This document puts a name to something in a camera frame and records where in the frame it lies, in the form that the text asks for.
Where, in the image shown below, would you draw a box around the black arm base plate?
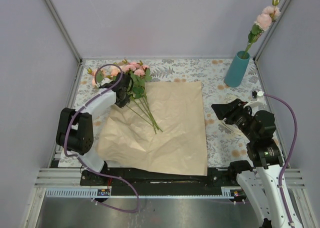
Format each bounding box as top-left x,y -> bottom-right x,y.
80,167 -> 239,187

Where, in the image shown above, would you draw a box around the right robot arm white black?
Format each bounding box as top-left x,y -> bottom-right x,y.
211,98 -> 303,228

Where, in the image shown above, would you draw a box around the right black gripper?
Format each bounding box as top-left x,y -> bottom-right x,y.
210,98 -> 258,141

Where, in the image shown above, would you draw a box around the pink flower bunch green stems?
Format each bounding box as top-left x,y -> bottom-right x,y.
116,59 -> 163,133

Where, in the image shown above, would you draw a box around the teal cylindrical vase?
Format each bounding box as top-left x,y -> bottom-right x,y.
224,51 -> 250,88

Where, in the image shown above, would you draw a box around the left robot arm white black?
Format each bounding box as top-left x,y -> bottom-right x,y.
56,73 -> 133,186

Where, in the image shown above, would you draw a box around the white slotted cable duct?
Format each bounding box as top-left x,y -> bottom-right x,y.
45,185 -> 243,199

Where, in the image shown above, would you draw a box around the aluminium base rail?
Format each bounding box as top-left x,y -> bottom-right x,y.
35,168 -> 306,189

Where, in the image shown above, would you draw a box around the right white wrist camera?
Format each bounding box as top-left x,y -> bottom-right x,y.
244,90 -> 266,108

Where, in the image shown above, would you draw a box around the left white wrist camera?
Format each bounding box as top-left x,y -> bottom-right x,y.
96,77 -> 111,89

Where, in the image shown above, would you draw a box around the left aluminium frame post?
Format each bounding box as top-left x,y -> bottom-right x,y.
43,0 -> 82,64

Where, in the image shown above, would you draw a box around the cream printed ribbon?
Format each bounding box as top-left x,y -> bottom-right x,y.
219,120 -> 246,138

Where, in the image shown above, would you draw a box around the floral patterned table mat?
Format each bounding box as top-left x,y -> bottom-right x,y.
57,58 -> 286,168

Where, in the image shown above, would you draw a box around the orange beige wrapping paper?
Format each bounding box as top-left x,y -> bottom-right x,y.
96,81 -> 208,176

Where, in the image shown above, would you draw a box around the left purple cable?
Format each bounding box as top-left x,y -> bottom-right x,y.
63,64 -> 141,213

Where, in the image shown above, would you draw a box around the purple cable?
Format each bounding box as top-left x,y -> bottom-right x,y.
263,93 -> 299,228
63,64 -> 141,213

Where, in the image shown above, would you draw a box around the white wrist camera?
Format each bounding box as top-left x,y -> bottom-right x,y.
96,77 -> 111,89
244,90 -> 266,108

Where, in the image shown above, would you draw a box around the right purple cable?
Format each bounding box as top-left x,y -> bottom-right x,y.
263,93 -> 299,228

